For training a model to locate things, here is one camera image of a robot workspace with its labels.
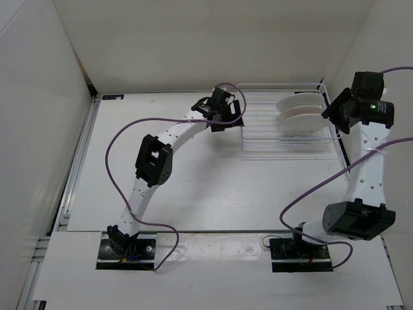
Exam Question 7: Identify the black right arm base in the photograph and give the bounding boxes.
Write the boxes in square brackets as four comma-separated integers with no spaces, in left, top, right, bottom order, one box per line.
[262,234,333,273]

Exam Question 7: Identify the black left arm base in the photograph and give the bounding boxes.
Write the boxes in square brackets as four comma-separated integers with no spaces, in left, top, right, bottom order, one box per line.
[96,225,157,271]

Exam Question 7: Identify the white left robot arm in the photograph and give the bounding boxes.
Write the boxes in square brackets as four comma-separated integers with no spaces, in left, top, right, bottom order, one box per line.
[117,87,243,236]

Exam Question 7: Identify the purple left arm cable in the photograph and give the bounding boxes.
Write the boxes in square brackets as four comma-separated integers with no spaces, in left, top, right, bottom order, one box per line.
[106,83,248,272]

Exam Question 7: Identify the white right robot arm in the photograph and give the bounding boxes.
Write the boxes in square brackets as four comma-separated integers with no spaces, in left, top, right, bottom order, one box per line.
[290,72,396,258]

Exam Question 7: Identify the white wire dish rack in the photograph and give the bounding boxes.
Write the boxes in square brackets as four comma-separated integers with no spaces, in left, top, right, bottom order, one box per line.
[237,82,348,165]

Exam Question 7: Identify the white green rimmed plate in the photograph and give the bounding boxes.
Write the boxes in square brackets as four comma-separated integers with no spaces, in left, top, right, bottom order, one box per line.
[276,92,324,112]

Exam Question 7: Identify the orange sunburst pattern plate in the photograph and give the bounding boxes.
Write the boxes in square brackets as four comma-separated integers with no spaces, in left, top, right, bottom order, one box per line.
[279,114,329,137]

